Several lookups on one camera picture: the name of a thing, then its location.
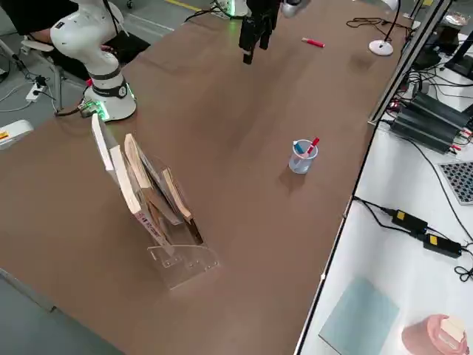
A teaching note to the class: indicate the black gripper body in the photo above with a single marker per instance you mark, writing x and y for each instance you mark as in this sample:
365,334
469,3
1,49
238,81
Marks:
264,9

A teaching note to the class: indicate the clear acrylic storage rack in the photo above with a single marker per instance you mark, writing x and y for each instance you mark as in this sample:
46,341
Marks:
192,259

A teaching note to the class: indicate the pink marker pen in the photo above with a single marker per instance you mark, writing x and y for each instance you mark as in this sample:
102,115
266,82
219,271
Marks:
314,41

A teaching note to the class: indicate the white desk lamp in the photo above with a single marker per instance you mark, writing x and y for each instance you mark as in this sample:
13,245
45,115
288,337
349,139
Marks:
380,48

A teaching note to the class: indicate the blue marker white cap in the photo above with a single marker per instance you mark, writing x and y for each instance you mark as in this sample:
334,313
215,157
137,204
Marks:
298,147

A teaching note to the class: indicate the red marker pen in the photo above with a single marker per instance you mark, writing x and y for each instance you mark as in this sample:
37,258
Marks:
314,146

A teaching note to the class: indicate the translucent blue pen cup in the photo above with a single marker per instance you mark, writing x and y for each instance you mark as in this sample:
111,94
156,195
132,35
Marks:
301,164

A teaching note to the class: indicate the circuit board red light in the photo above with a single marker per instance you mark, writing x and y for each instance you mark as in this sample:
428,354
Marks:
395,106

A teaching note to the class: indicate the black power supply unit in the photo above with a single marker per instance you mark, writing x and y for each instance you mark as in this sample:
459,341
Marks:
443,107
425,129

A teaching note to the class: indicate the blue white booklet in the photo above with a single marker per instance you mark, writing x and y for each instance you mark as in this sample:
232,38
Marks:
125,181

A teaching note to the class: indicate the beige seat chair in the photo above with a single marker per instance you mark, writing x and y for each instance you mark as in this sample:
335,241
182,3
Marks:
37,45

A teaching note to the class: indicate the white power strip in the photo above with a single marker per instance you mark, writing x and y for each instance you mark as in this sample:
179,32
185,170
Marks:
35,92

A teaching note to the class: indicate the person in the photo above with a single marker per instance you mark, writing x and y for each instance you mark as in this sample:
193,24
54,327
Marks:
22,15

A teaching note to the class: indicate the black power adapter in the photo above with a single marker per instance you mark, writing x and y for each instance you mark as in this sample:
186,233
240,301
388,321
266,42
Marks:
441,244
408,220

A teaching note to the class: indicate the perforated grey plate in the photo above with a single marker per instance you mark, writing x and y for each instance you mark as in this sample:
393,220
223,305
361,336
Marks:
458,181

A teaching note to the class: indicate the white controller box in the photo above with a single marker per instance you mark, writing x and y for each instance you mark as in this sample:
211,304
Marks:
18,133

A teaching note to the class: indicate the pale blue flat board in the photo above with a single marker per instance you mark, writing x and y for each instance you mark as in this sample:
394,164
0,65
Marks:
358,318

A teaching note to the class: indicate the pink round holder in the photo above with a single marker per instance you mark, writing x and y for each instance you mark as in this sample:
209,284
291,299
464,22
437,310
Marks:
421,336

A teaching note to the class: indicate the cream block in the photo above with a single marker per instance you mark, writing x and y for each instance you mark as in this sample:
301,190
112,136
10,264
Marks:
452,327

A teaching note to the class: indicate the aluminium camera post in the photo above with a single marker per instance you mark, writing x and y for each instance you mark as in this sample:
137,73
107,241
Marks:
406,63

